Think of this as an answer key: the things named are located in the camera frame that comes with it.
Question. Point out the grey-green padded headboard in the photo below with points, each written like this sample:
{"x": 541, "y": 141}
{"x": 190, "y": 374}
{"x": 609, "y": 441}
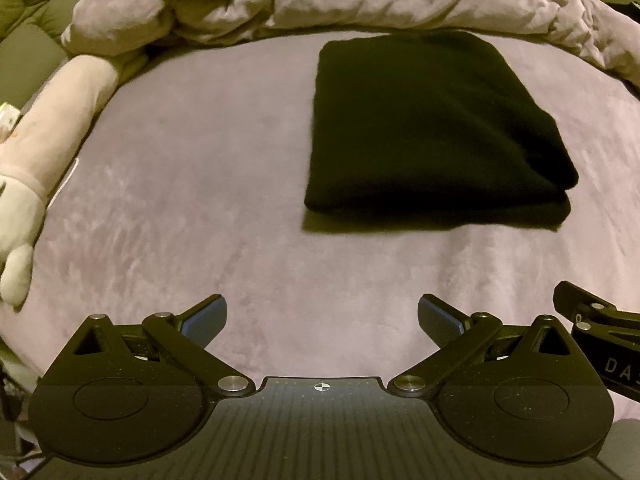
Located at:
{"x": 25, "y": 45}

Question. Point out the grey fleece cloth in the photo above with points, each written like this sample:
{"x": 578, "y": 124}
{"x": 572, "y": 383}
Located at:
{"x": 625, "y": 450}

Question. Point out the purple pillow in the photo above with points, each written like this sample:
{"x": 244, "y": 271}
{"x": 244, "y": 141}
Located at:
{"x": 115, "y": 15}

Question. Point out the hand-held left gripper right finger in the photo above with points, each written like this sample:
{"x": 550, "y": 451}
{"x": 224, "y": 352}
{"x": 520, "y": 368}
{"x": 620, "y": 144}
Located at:
{"x": 440, "y": 317}

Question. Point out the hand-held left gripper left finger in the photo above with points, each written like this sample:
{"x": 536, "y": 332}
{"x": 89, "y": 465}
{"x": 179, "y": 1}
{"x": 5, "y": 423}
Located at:
{"x": 207, "y": 317}

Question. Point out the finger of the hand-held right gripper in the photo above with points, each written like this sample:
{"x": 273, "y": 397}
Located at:
{"x": 575, "y": 297}

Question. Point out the pink long plush toy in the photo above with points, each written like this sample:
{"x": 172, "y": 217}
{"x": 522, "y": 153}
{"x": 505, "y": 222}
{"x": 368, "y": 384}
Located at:
{"x": 55, "y": 125}

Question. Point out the black knit sweater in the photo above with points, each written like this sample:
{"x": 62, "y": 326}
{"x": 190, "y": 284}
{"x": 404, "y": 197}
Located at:
{"x": 440, "y": 125}

